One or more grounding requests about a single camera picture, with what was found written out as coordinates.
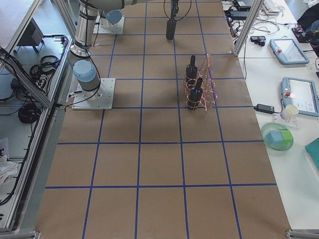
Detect dark wine bottle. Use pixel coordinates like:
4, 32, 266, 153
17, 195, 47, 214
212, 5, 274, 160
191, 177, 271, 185
187, 77, 203, 109
165, 17, 176, 40
185, 55, 197, 85

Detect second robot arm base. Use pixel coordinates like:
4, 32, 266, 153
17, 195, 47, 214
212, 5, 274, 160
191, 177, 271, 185
100, 9, 123, 29

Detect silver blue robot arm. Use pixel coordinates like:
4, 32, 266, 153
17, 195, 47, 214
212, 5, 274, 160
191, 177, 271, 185
67, 0, 146, 93

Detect dark wine bottle front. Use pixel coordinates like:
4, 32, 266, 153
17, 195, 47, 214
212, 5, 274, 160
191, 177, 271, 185
187, 77, 203, 109

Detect black game controller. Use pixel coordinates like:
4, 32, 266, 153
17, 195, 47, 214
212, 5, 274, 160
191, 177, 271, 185
250, 36, 266, 46

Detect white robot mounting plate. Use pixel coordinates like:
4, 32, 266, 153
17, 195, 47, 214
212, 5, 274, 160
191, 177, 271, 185
71, 78, 116, 110

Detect teach pendant far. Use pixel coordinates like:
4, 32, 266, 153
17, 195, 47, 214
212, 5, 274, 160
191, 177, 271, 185
269, 38, 310, 65

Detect teach pendant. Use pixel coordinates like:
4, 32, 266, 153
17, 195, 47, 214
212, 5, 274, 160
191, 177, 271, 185
269, 38, 310, 65
281, 77, 319, 117

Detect black power adapter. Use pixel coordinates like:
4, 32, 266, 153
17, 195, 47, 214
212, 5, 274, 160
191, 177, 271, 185
254, 104, 275, 114

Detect black control box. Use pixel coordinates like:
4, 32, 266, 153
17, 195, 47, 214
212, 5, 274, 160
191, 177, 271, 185
13, 18, 44, 53

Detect green plastic bowl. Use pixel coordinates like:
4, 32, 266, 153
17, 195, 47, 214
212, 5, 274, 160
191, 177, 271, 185
261, 122, 294, 151

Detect white paper cup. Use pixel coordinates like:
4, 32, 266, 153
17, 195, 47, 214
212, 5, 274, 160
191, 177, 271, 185
280, 104, 299, 120

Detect teach pendant near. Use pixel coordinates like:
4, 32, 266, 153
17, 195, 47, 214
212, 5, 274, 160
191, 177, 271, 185
281, 77, 319, 117

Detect blue foam cube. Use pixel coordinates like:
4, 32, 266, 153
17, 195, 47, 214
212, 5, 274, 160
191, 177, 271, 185
265, 130, 283, 145

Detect green foam cube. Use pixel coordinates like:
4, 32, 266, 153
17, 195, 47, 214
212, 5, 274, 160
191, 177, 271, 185
280, 129, 294, 143

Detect teal book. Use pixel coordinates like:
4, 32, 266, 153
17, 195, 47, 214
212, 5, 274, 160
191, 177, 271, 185
305, 138, 319, 170

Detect white crumpled cloth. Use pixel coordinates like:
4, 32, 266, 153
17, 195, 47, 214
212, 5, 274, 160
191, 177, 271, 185
0, 138, 18, 185

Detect aluminium frame post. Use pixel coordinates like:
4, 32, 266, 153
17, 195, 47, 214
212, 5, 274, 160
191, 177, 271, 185
233, 0, 264, 57

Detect copper wire wine basket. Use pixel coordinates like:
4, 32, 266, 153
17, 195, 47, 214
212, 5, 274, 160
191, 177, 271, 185
183, 53, 217, 111

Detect coiled black cables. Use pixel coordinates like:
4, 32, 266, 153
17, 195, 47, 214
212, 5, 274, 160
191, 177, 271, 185
29, 55, 60, 80

